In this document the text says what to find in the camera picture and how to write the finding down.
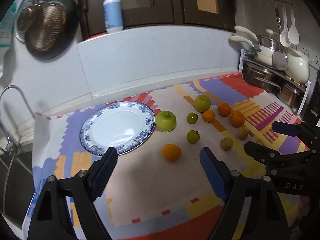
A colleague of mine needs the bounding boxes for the brown kiwi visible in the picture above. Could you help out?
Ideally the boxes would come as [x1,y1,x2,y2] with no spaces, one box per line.
[220,137,233,151]
[237,127,249,140]

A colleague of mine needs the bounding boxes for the small orange mandarin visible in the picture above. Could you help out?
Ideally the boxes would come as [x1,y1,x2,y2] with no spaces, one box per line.
[162,144,182,162]
[202,109,215,122]

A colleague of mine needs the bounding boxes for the chrome kitchen faucet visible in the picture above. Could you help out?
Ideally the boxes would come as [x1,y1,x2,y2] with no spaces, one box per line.
[0,84,36,156]

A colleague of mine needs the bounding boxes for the stainless steel pot lower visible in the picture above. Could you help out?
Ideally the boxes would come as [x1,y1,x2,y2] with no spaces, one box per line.
[276,83,304,109]

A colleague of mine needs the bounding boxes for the white dish rack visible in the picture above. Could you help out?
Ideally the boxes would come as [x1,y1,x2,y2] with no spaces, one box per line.
[238,49,310,115]

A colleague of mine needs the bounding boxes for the large orange mandarin right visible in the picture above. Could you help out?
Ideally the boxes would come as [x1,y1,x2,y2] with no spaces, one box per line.
[230,111,246,128]

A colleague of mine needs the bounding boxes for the white ceramic teapot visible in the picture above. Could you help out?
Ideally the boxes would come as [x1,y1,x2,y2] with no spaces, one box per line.
[285,48,310,85]

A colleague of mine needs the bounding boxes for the stainless steel pan in rack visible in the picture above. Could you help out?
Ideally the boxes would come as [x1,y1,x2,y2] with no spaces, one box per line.
[242,61,282,94]

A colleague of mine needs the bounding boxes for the orange mandarin back right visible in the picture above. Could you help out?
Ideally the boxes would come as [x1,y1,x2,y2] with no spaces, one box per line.
[217,102,232,117]

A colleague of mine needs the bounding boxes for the metal slotted spatula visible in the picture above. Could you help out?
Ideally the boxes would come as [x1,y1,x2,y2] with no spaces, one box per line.
[272,5,288,71]

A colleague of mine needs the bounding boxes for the white plastic ladle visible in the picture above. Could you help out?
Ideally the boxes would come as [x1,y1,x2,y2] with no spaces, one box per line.
[280,7,291,48]

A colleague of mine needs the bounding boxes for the yellow-green apple at back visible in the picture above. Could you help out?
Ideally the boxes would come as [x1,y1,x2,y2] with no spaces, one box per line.
[194,95,211,113]

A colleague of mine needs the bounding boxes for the white plastic rice spoon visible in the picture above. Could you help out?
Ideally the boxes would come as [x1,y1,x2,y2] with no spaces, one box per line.
[288,9,300,45]

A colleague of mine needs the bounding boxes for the steel pot with lid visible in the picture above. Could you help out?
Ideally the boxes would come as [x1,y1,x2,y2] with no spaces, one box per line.
[257,29,279,50]

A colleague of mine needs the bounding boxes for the colourful patterned table mat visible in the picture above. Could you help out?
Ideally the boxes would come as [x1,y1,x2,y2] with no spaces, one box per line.
[22,71,311,240]

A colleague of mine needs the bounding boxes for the green apple near plate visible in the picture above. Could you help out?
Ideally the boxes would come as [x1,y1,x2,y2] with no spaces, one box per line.
[156,111,177,132]

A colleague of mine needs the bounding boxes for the blue white porcelain plate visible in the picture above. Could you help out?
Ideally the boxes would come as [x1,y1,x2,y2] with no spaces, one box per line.
[79,101,156,156]

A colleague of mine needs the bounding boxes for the teal white paper box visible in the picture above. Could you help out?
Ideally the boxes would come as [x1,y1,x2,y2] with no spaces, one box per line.
[0,2,17,48]

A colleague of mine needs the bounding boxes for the brass strainer hanging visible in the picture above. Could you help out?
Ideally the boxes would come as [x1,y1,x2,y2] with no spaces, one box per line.
[17,0,40,33]

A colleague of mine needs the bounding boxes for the black frying pan hanging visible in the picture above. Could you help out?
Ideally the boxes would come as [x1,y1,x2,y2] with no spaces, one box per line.
[24,0,79,61]

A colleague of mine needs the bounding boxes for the blue white pump bottle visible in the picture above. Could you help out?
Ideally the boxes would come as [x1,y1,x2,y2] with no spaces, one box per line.
[103,0,124,34]

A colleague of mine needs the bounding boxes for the white pan lower handle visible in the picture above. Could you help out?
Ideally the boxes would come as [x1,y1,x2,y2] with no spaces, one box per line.
[229,35,255,50]

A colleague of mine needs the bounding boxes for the dark wooden window frame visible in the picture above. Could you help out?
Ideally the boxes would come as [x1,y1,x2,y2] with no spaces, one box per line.
[78,0,235,40]

